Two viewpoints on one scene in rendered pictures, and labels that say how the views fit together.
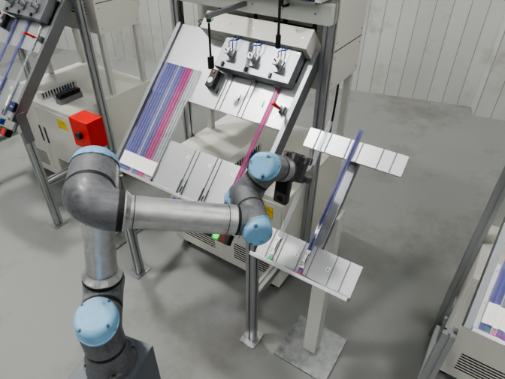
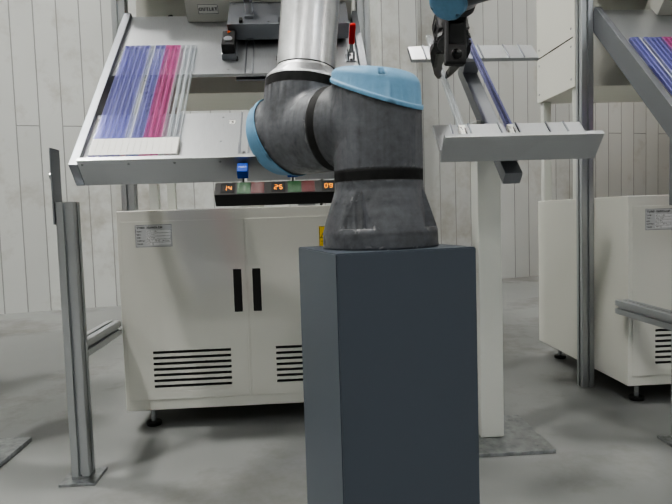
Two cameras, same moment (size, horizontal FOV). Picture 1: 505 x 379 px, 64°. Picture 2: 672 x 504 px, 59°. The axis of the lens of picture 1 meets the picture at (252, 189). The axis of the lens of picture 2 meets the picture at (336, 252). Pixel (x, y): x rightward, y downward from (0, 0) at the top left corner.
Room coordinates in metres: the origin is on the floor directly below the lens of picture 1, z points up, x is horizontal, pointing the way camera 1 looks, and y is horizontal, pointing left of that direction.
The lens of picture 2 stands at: (0.08, 0.93, 0.60)
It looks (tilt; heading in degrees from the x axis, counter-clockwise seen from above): 4 degrees down; 323
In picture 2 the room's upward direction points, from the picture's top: 2 degrees counter-clockwise
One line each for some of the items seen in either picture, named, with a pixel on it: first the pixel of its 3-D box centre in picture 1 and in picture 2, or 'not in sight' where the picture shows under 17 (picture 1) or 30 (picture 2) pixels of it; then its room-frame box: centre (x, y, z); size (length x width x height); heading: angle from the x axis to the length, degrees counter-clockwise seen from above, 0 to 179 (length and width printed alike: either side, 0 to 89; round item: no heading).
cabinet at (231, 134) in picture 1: (256, 193); (256, 301); (1.82, -0.02, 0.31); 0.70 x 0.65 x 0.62; 57
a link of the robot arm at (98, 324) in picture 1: (99, 325); (372, 119); (0.68, 0.42, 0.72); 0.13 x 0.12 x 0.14; 12
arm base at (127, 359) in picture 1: (107, 352); (379, 208); (0.67, 0.42, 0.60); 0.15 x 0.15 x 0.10
